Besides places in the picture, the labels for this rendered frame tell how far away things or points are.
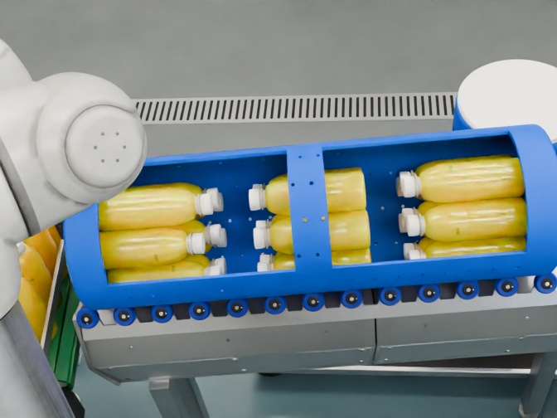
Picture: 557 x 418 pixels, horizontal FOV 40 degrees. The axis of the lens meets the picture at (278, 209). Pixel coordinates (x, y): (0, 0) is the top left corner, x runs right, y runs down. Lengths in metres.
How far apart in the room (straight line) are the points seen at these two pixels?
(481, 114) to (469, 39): 1.89
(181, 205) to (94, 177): 0.78
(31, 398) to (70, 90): 0.28
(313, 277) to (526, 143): 0.44
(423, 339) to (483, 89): 0.59
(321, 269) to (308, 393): 1.16
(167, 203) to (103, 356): 0.40
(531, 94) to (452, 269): 0.56
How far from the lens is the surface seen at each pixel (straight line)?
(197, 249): 1.44
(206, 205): 1.42
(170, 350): 1.63
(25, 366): 0.75
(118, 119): 0.65
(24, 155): 0.66
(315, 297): 1.52
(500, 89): 1.83
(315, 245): 1.35
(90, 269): 1.42
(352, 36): 3.65
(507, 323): 1.63
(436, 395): 2.51
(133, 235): 1.45
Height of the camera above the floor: 2.24
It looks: 50 degrees down
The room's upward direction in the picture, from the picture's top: 8 degrees counter-clockwise
